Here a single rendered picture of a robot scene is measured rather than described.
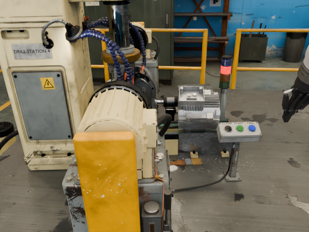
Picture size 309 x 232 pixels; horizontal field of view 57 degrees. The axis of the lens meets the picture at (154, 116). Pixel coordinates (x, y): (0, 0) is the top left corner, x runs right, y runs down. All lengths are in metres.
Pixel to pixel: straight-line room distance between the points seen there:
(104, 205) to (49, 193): 0.68
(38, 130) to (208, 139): 0.82
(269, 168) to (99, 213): 0.97
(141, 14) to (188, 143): 3.26
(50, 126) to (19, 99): 0.17
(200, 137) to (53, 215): 0.76
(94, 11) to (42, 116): 3.46
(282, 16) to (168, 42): 2.90
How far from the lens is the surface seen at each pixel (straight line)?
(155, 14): 4.46
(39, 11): 1.20
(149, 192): 0.77
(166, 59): 4.57
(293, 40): 6.35
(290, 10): 6.64
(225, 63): 1.70
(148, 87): 1.61
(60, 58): 1.21
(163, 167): 0.81
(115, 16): 1.27
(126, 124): 0.66
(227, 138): 1.21
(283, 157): 1.60
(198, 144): 1.47
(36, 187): 1.42
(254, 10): 6.47
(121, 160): 0.62
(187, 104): 1.36
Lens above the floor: 1.65
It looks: 27 degrees down
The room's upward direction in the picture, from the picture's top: 1 degrees counter-clockwise
